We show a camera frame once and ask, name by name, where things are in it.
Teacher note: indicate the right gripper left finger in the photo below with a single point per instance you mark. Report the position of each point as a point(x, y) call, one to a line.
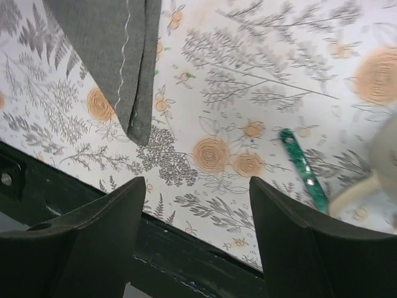
point(84, 253)

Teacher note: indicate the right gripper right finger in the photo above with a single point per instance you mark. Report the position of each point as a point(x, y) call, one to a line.
point(305, 253)

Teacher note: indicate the grey cloth napkin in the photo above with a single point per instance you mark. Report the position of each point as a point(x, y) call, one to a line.
point(117, 42)

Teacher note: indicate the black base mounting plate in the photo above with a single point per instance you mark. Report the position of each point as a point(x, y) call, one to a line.
point(166, 263)

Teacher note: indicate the green handled knife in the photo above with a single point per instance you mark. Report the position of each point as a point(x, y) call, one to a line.
point(303, 168)

